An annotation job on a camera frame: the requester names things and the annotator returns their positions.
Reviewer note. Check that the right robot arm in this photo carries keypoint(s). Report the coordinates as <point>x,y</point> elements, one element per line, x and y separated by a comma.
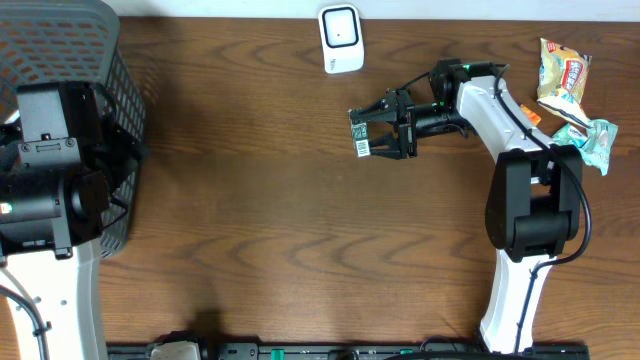
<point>535,197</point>

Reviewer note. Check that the teal candy packet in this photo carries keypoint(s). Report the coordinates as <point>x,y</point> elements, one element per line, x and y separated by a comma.
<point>569,135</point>

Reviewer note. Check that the white barcode scanner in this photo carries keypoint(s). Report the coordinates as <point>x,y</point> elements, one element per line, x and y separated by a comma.
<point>341,38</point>

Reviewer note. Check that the light green snack packet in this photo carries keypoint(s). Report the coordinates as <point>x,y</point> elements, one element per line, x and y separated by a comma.
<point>595,146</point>

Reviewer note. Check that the orange candy packet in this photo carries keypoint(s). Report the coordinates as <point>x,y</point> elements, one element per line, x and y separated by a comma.
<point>533,117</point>

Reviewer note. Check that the dark grey plastic basket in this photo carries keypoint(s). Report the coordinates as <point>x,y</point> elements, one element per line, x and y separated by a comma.
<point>44,41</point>

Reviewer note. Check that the black round-logo snack packet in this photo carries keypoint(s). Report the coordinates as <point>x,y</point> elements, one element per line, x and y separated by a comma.
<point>360,136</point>

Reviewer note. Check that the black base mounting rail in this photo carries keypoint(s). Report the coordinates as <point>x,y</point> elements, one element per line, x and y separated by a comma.
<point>251,351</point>

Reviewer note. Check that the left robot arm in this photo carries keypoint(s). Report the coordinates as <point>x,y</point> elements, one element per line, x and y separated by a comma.
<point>67,173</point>

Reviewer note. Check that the large yellow snack bag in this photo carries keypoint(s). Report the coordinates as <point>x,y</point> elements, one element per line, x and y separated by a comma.
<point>563,74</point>

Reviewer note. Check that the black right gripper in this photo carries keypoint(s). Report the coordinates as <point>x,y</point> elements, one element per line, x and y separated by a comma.
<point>389,111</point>

